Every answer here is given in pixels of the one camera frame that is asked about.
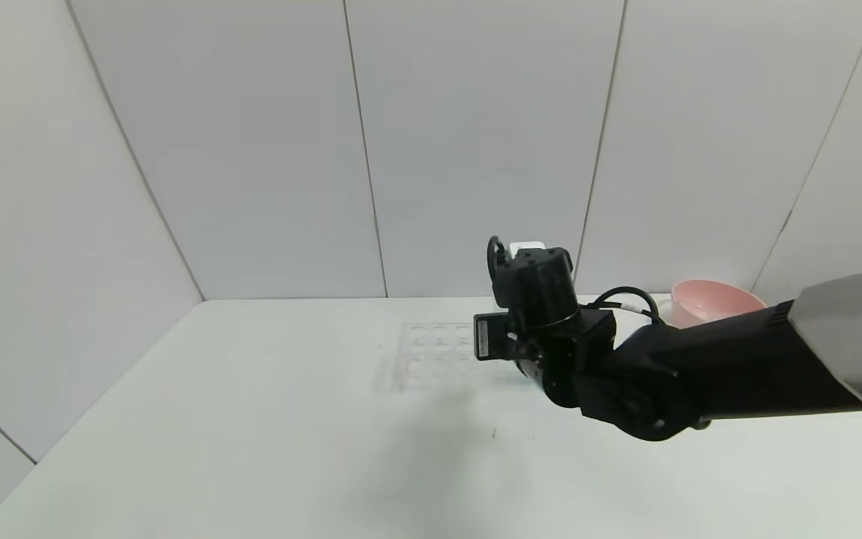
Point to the pink bowl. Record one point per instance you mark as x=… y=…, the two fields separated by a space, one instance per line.
x=711 y=299

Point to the clear acrylic test tube rack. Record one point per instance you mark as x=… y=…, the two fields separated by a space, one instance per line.
x=431 y=352

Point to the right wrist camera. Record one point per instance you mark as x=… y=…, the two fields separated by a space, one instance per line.
x=527 y=245

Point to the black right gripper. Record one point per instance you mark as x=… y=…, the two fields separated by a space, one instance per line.
x=485 y=337

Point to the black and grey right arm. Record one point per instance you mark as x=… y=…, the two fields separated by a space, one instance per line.
x=700 y=367

